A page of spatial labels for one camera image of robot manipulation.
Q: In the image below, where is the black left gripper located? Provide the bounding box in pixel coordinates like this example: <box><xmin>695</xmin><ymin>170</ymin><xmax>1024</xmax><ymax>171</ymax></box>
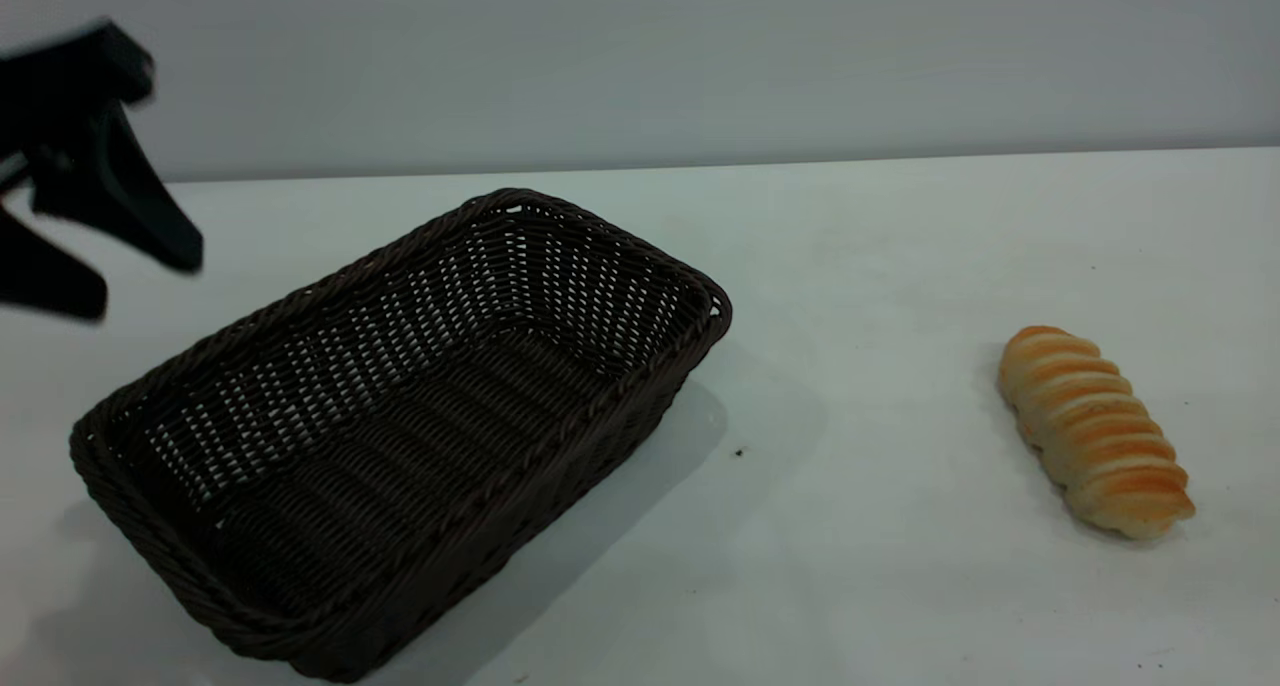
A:
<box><xmin>0</xmin><ymin>21</ymin><xmax>206</xmax><ymax>322</ymax></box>

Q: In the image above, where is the golden ridged bread roll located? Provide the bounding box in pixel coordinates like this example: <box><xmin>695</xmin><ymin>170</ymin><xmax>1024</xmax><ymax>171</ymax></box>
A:
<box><xmin>998</xmin><ymin>326</ymin><xmax>1197</xmax><ymax>542</ymax></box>

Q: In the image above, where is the dark brown wicker basket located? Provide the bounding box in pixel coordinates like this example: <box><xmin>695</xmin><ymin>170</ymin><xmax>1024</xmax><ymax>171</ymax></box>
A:
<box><xmin>68</xmin><ymin>188</ymin><xmax>733</xmax><ymax>683</ymax></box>

